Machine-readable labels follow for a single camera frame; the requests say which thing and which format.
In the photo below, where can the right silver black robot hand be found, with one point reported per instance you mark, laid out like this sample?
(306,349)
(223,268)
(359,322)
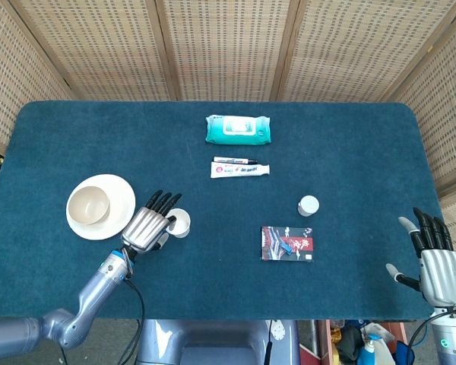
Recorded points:
(444,273)

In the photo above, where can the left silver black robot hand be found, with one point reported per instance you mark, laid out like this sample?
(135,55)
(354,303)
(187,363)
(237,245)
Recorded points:
(144,228)

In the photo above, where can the white paper cup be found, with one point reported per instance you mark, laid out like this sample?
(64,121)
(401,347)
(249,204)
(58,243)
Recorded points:
(181,222)

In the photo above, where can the beige bowl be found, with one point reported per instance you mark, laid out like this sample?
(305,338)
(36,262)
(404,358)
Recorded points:
(89,205)

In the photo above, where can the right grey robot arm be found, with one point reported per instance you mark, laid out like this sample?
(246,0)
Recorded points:
(454,338)

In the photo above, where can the white round plate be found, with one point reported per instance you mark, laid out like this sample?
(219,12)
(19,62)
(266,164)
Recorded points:
(119,205)

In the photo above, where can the blue cloth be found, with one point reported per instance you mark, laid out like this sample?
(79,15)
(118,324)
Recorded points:
(403,353)

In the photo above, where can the dark teal table mat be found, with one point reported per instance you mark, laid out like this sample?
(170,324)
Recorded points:
(228,281)

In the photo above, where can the white toothpaste tube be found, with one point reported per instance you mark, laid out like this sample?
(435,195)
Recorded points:
(235,170)

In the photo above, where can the black white marker pen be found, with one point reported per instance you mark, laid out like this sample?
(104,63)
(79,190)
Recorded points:
(232,159)

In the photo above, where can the blue white spray bottle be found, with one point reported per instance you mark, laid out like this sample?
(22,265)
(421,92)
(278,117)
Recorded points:
(368,355)

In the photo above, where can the grey blue robot torso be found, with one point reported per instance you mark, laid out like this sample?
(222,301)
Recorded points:
(213,342)

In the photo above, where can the teal wet wipes pack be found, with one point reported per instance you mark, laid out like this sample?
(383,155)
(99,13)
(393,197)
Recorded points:
(237,129)

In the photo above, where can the red crate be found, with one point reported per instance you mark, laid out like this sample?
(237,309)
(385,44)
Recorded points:
(325,342)

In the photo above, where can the silver metal table leg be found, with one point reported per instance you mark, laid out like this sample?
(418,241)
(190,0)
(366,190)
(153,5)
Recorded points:
(315,338)

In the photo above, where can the dark printed card pack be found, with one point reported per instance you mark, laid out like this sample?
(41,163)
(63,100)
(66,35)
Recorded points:
(300,243)

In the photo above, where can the small white jar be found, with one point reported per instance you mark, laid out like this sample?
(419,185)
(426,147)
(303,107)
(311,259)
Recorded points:
(308,205)

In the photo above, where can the white perforated disc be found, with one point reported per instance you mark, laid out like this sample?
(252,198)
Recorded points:
(278,331)

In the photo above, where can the bamboo folding screen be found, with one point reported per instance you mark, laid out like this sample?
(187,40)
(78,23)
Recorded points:
(228,45)

